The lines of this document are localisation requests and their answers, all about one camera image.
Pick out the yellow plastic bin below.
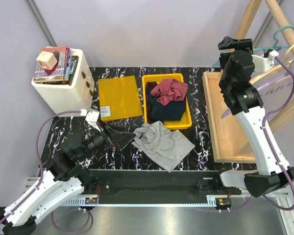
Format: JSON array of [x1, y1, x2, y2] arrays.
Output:
[[142, 73, 192, 130]]

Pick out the lavender plastic hanger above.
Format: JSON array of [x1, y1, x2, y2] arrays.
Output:
[[221, 70, 294, 119]]

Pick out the grey tank top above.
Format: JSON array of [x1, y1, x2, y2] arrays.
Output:
[[132, 121, 195, 172]]

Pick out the stack of books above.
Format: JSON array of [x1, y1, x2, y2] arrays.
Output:
[[32, 46, 78, 85]]

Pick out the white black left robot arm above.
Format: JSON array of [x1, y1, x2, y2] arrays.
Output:
[[0, 120, 135, 235]]

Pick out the wooden hanger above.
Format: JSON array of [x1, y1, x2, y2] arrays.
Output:
[[250, 44, 294, 84]]

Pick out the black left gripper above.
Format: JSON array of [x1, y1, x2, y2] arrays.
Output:
[[78, 118, 137, 161]]

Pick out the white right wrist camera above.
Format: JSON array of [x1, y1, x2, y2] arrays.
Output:
[[252, 50, 279, 72]]

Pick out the navy blue tank top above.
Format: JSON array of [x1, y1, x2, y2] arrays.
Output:
[[145, 82, 186, 124]]

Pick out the maroon tank top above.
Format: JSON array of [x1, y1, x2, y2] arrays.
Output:
[[150, 78, 188, 106]]

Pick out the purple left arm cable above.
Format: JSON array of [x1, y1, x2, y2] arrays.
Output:
[[0, 110, 94, 235]]

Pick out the yellow flat lid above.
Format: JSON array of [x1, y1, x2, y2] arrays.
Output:
[[98, 75, 143, 122]]

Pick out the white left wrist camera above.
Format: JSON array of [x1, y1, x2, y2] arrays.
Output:
[[80, 109, 101, 132]]

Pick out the wooden clothes rack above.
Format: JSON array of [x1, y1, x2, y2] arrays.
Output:
[[202, 0, 294, 164]]

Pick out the cream drawer cabinet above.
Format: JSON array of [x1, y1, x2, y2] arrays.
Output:
[[31, 49, 95, 113]]

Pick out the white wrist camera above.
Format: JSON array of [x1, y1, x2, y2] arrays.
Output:
[[80, 109, 101, 132], [252, 50, 279, 72]]

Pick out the teal plastic hanger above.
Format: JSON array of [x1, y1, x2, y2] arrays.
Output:
[[210, 24, 294, 71]]

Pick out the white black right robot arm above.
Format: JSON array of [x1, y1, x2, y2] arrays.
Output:
[[212, 36, 294, 198]]

